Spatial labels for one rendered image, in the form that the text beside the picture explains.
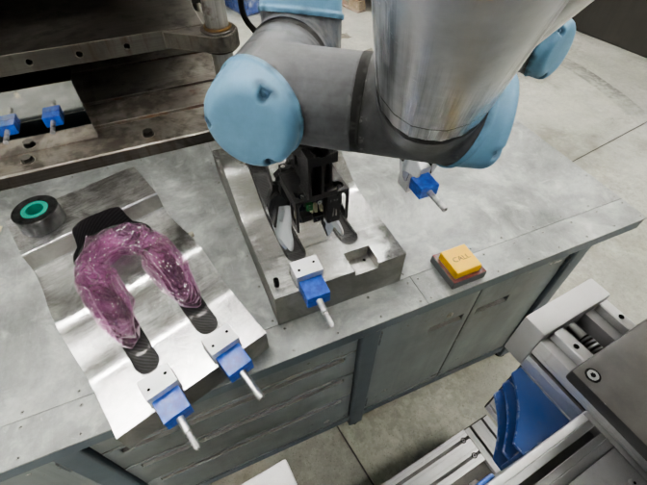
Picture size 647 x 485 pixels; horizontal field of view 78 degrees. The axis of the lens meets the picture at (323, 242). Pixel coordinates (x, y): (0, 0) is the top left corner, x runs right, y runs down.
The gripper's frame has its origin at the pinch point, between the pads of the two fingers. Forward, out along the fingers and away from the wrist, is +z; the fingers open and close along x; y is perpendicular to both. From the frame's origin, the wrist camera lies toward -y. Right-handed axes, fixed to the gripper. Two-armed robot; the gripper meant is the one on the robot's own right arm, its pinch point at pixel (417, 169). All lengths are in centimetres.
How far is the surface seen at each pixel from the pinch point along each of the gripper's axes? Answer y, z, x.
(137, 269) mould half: -1, 5, -57
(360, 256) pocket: 9.7, 8.7, -17.1
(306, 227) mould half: 0.4, 6.5, -24.6
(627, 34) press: -165, 84, 319
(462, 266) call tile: 18.1, 11.4, 1.5
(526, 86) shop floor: -146, 95, 203
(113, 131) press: -68, 16, -60
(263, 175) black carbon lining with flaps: -14.5, 3.2, -28.5
